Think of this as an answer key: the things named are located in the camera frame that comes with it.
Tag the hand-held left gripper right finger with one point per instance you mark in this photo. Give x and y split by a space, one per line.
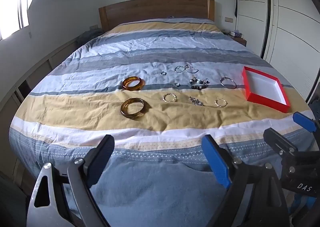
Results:
216 159

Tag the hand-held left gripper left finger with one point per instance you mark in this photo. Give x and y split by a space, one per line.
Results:
98 162

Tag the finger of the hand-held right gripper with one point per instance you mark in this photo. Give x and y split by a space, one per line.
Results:
303 120
280 142

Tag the red jewelry box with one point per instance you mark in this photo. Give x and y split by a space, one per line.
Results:
265 87

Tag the brown amber bangle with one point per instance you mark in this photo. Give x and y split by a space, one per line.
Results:
125 113

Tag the thin silver bangle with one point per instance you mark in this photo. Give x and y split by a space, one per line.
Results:
221 80

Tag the orange amber bangle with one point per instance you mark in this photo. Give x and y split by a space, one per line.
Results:
128 86

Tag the person's right hand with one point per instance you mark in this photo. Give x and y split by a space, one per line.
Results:
298 199

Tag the wooden nightstand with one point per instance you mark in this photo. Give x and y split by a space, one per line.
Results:
241 40

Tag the white wardrobe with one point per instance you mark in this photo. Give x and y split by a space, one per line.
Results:
287 17

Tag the small items on nightstand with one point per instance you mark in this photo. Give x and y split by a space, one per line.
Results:
235 33

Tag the white low cabinet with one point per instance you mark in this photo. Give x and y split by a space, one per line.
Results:
37 67

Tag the bed with striped duvet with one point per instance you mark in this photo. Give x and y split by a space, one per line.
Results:
150 47

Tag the dark cloth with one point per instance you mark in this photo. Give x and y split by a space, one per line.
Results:
87 36

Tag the wooden headboard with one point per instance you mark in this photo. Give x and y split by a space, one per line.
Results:
155 9

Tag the window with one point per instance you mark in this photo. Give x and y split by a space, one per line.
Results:
15 4

